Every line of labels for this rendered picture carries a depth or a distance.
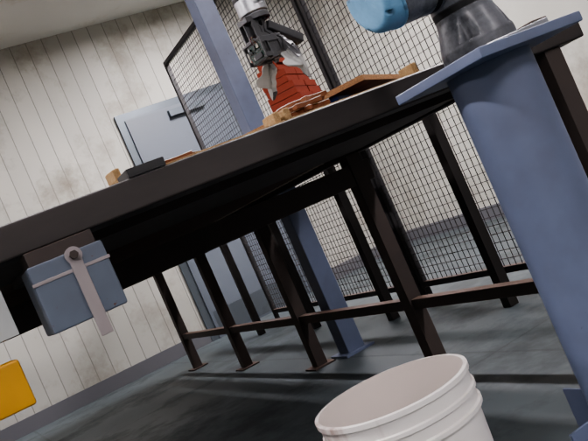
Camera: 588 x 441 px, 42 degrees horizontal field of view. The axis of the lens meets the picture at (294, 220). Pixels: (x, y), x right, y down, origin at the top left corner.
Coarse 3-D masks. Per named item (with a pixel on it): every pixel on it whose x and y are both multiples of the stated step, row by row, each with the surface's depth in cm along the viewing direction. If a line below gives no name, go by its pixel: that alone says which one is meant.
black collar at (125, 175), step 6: (150, 162) 141; (156, 162) 142; (162, 162) 142; (132, 168) 140; (138, 168) 140; (144, 168) 141; (150, 168) 141; (156, 168) 142; (126, 174) 140; (132, 174) 139; (138, 174) 140; (120, 180) 144
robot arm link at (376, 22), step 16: (352, 0) 142; (368, 0) 139; (384, 0) 136; (400, 0) 137; (416, 0) 139; (432, 0) 142; (368, 16) 141; (384, 16) 138; (400, 16) 139; (416, 16) 142
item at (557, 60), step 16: (560, 48) 193; (544, 64) 192; (560, 64) 192; (560, 80) 191; (560, 96) 191; (576, 96) 192; (560, 112) 193; (576, 112) 191; (576, 128) 191; (576, 144) 193
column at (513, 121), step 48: (480, 48) 132; (528, 48) 145; (480, 96) 143; (528, 96) 142; (480, 144) 147; (528, 144) 141; (528, 192) 143; (576, 192) 142; (528, 240) 146; (576, 240) 141; (576, 288) 142; (576, 336) 145; (576, 432) 142
